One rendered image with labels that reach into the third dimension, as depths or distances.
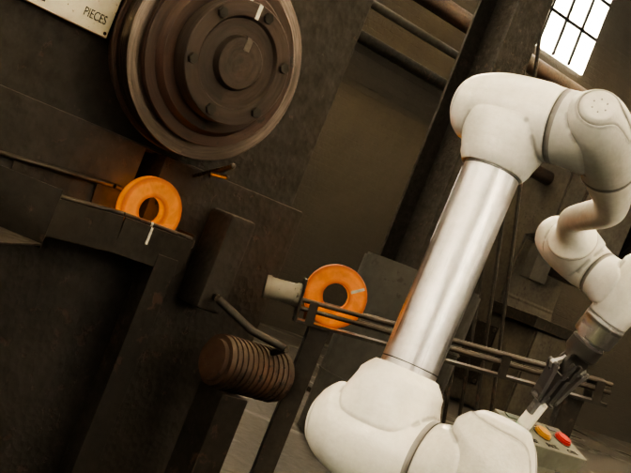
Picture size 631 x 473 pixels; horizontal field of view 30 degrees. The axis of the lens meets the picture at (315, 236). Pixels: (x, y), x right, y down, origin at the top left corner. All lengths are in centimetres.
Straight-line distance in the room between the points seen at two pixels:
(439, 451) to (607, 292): 72
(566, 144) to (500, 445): 51
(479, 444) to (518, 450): 6
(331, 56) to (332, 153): 777
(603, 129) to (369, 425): 61
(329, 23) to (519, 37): 406
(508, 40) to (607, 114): 506
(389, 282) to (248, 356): 257
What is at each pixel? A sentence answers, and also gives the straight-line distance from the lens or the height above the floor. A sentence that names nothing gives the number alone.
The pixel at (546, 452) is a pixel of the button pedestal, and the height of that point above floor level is 57.
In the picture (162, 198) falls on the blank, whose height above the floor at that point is 77.
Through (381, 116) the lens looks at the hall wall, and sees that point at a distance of 1116.
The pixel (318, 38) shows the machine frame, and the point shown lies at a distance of 307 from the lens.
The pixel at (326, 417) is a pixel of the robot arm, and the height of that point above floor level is 54.
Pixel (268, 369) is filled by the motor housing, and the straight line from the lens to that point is 279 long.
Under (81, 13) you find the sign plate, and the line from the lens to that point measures 269.
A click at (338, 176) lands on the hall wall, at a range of 1095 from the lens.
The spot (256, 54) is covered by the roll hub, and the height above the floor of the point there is 115.
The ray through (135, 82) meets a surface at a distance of 261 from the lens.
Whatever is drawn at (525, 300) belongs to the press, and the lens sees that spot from 1086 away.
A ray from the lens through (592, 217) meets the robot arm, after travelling 225.
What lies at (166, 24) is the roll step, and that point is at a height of 113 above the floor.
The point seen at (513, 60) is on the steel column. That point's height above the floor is 225.
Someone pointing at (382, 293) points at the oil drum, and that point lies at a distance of 528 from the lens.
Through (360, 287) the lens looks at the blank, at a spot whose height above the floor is 75.
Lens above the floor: 79
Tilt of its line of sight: 1 degrees up
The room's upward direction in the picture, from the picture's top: 22 degrees clockwise
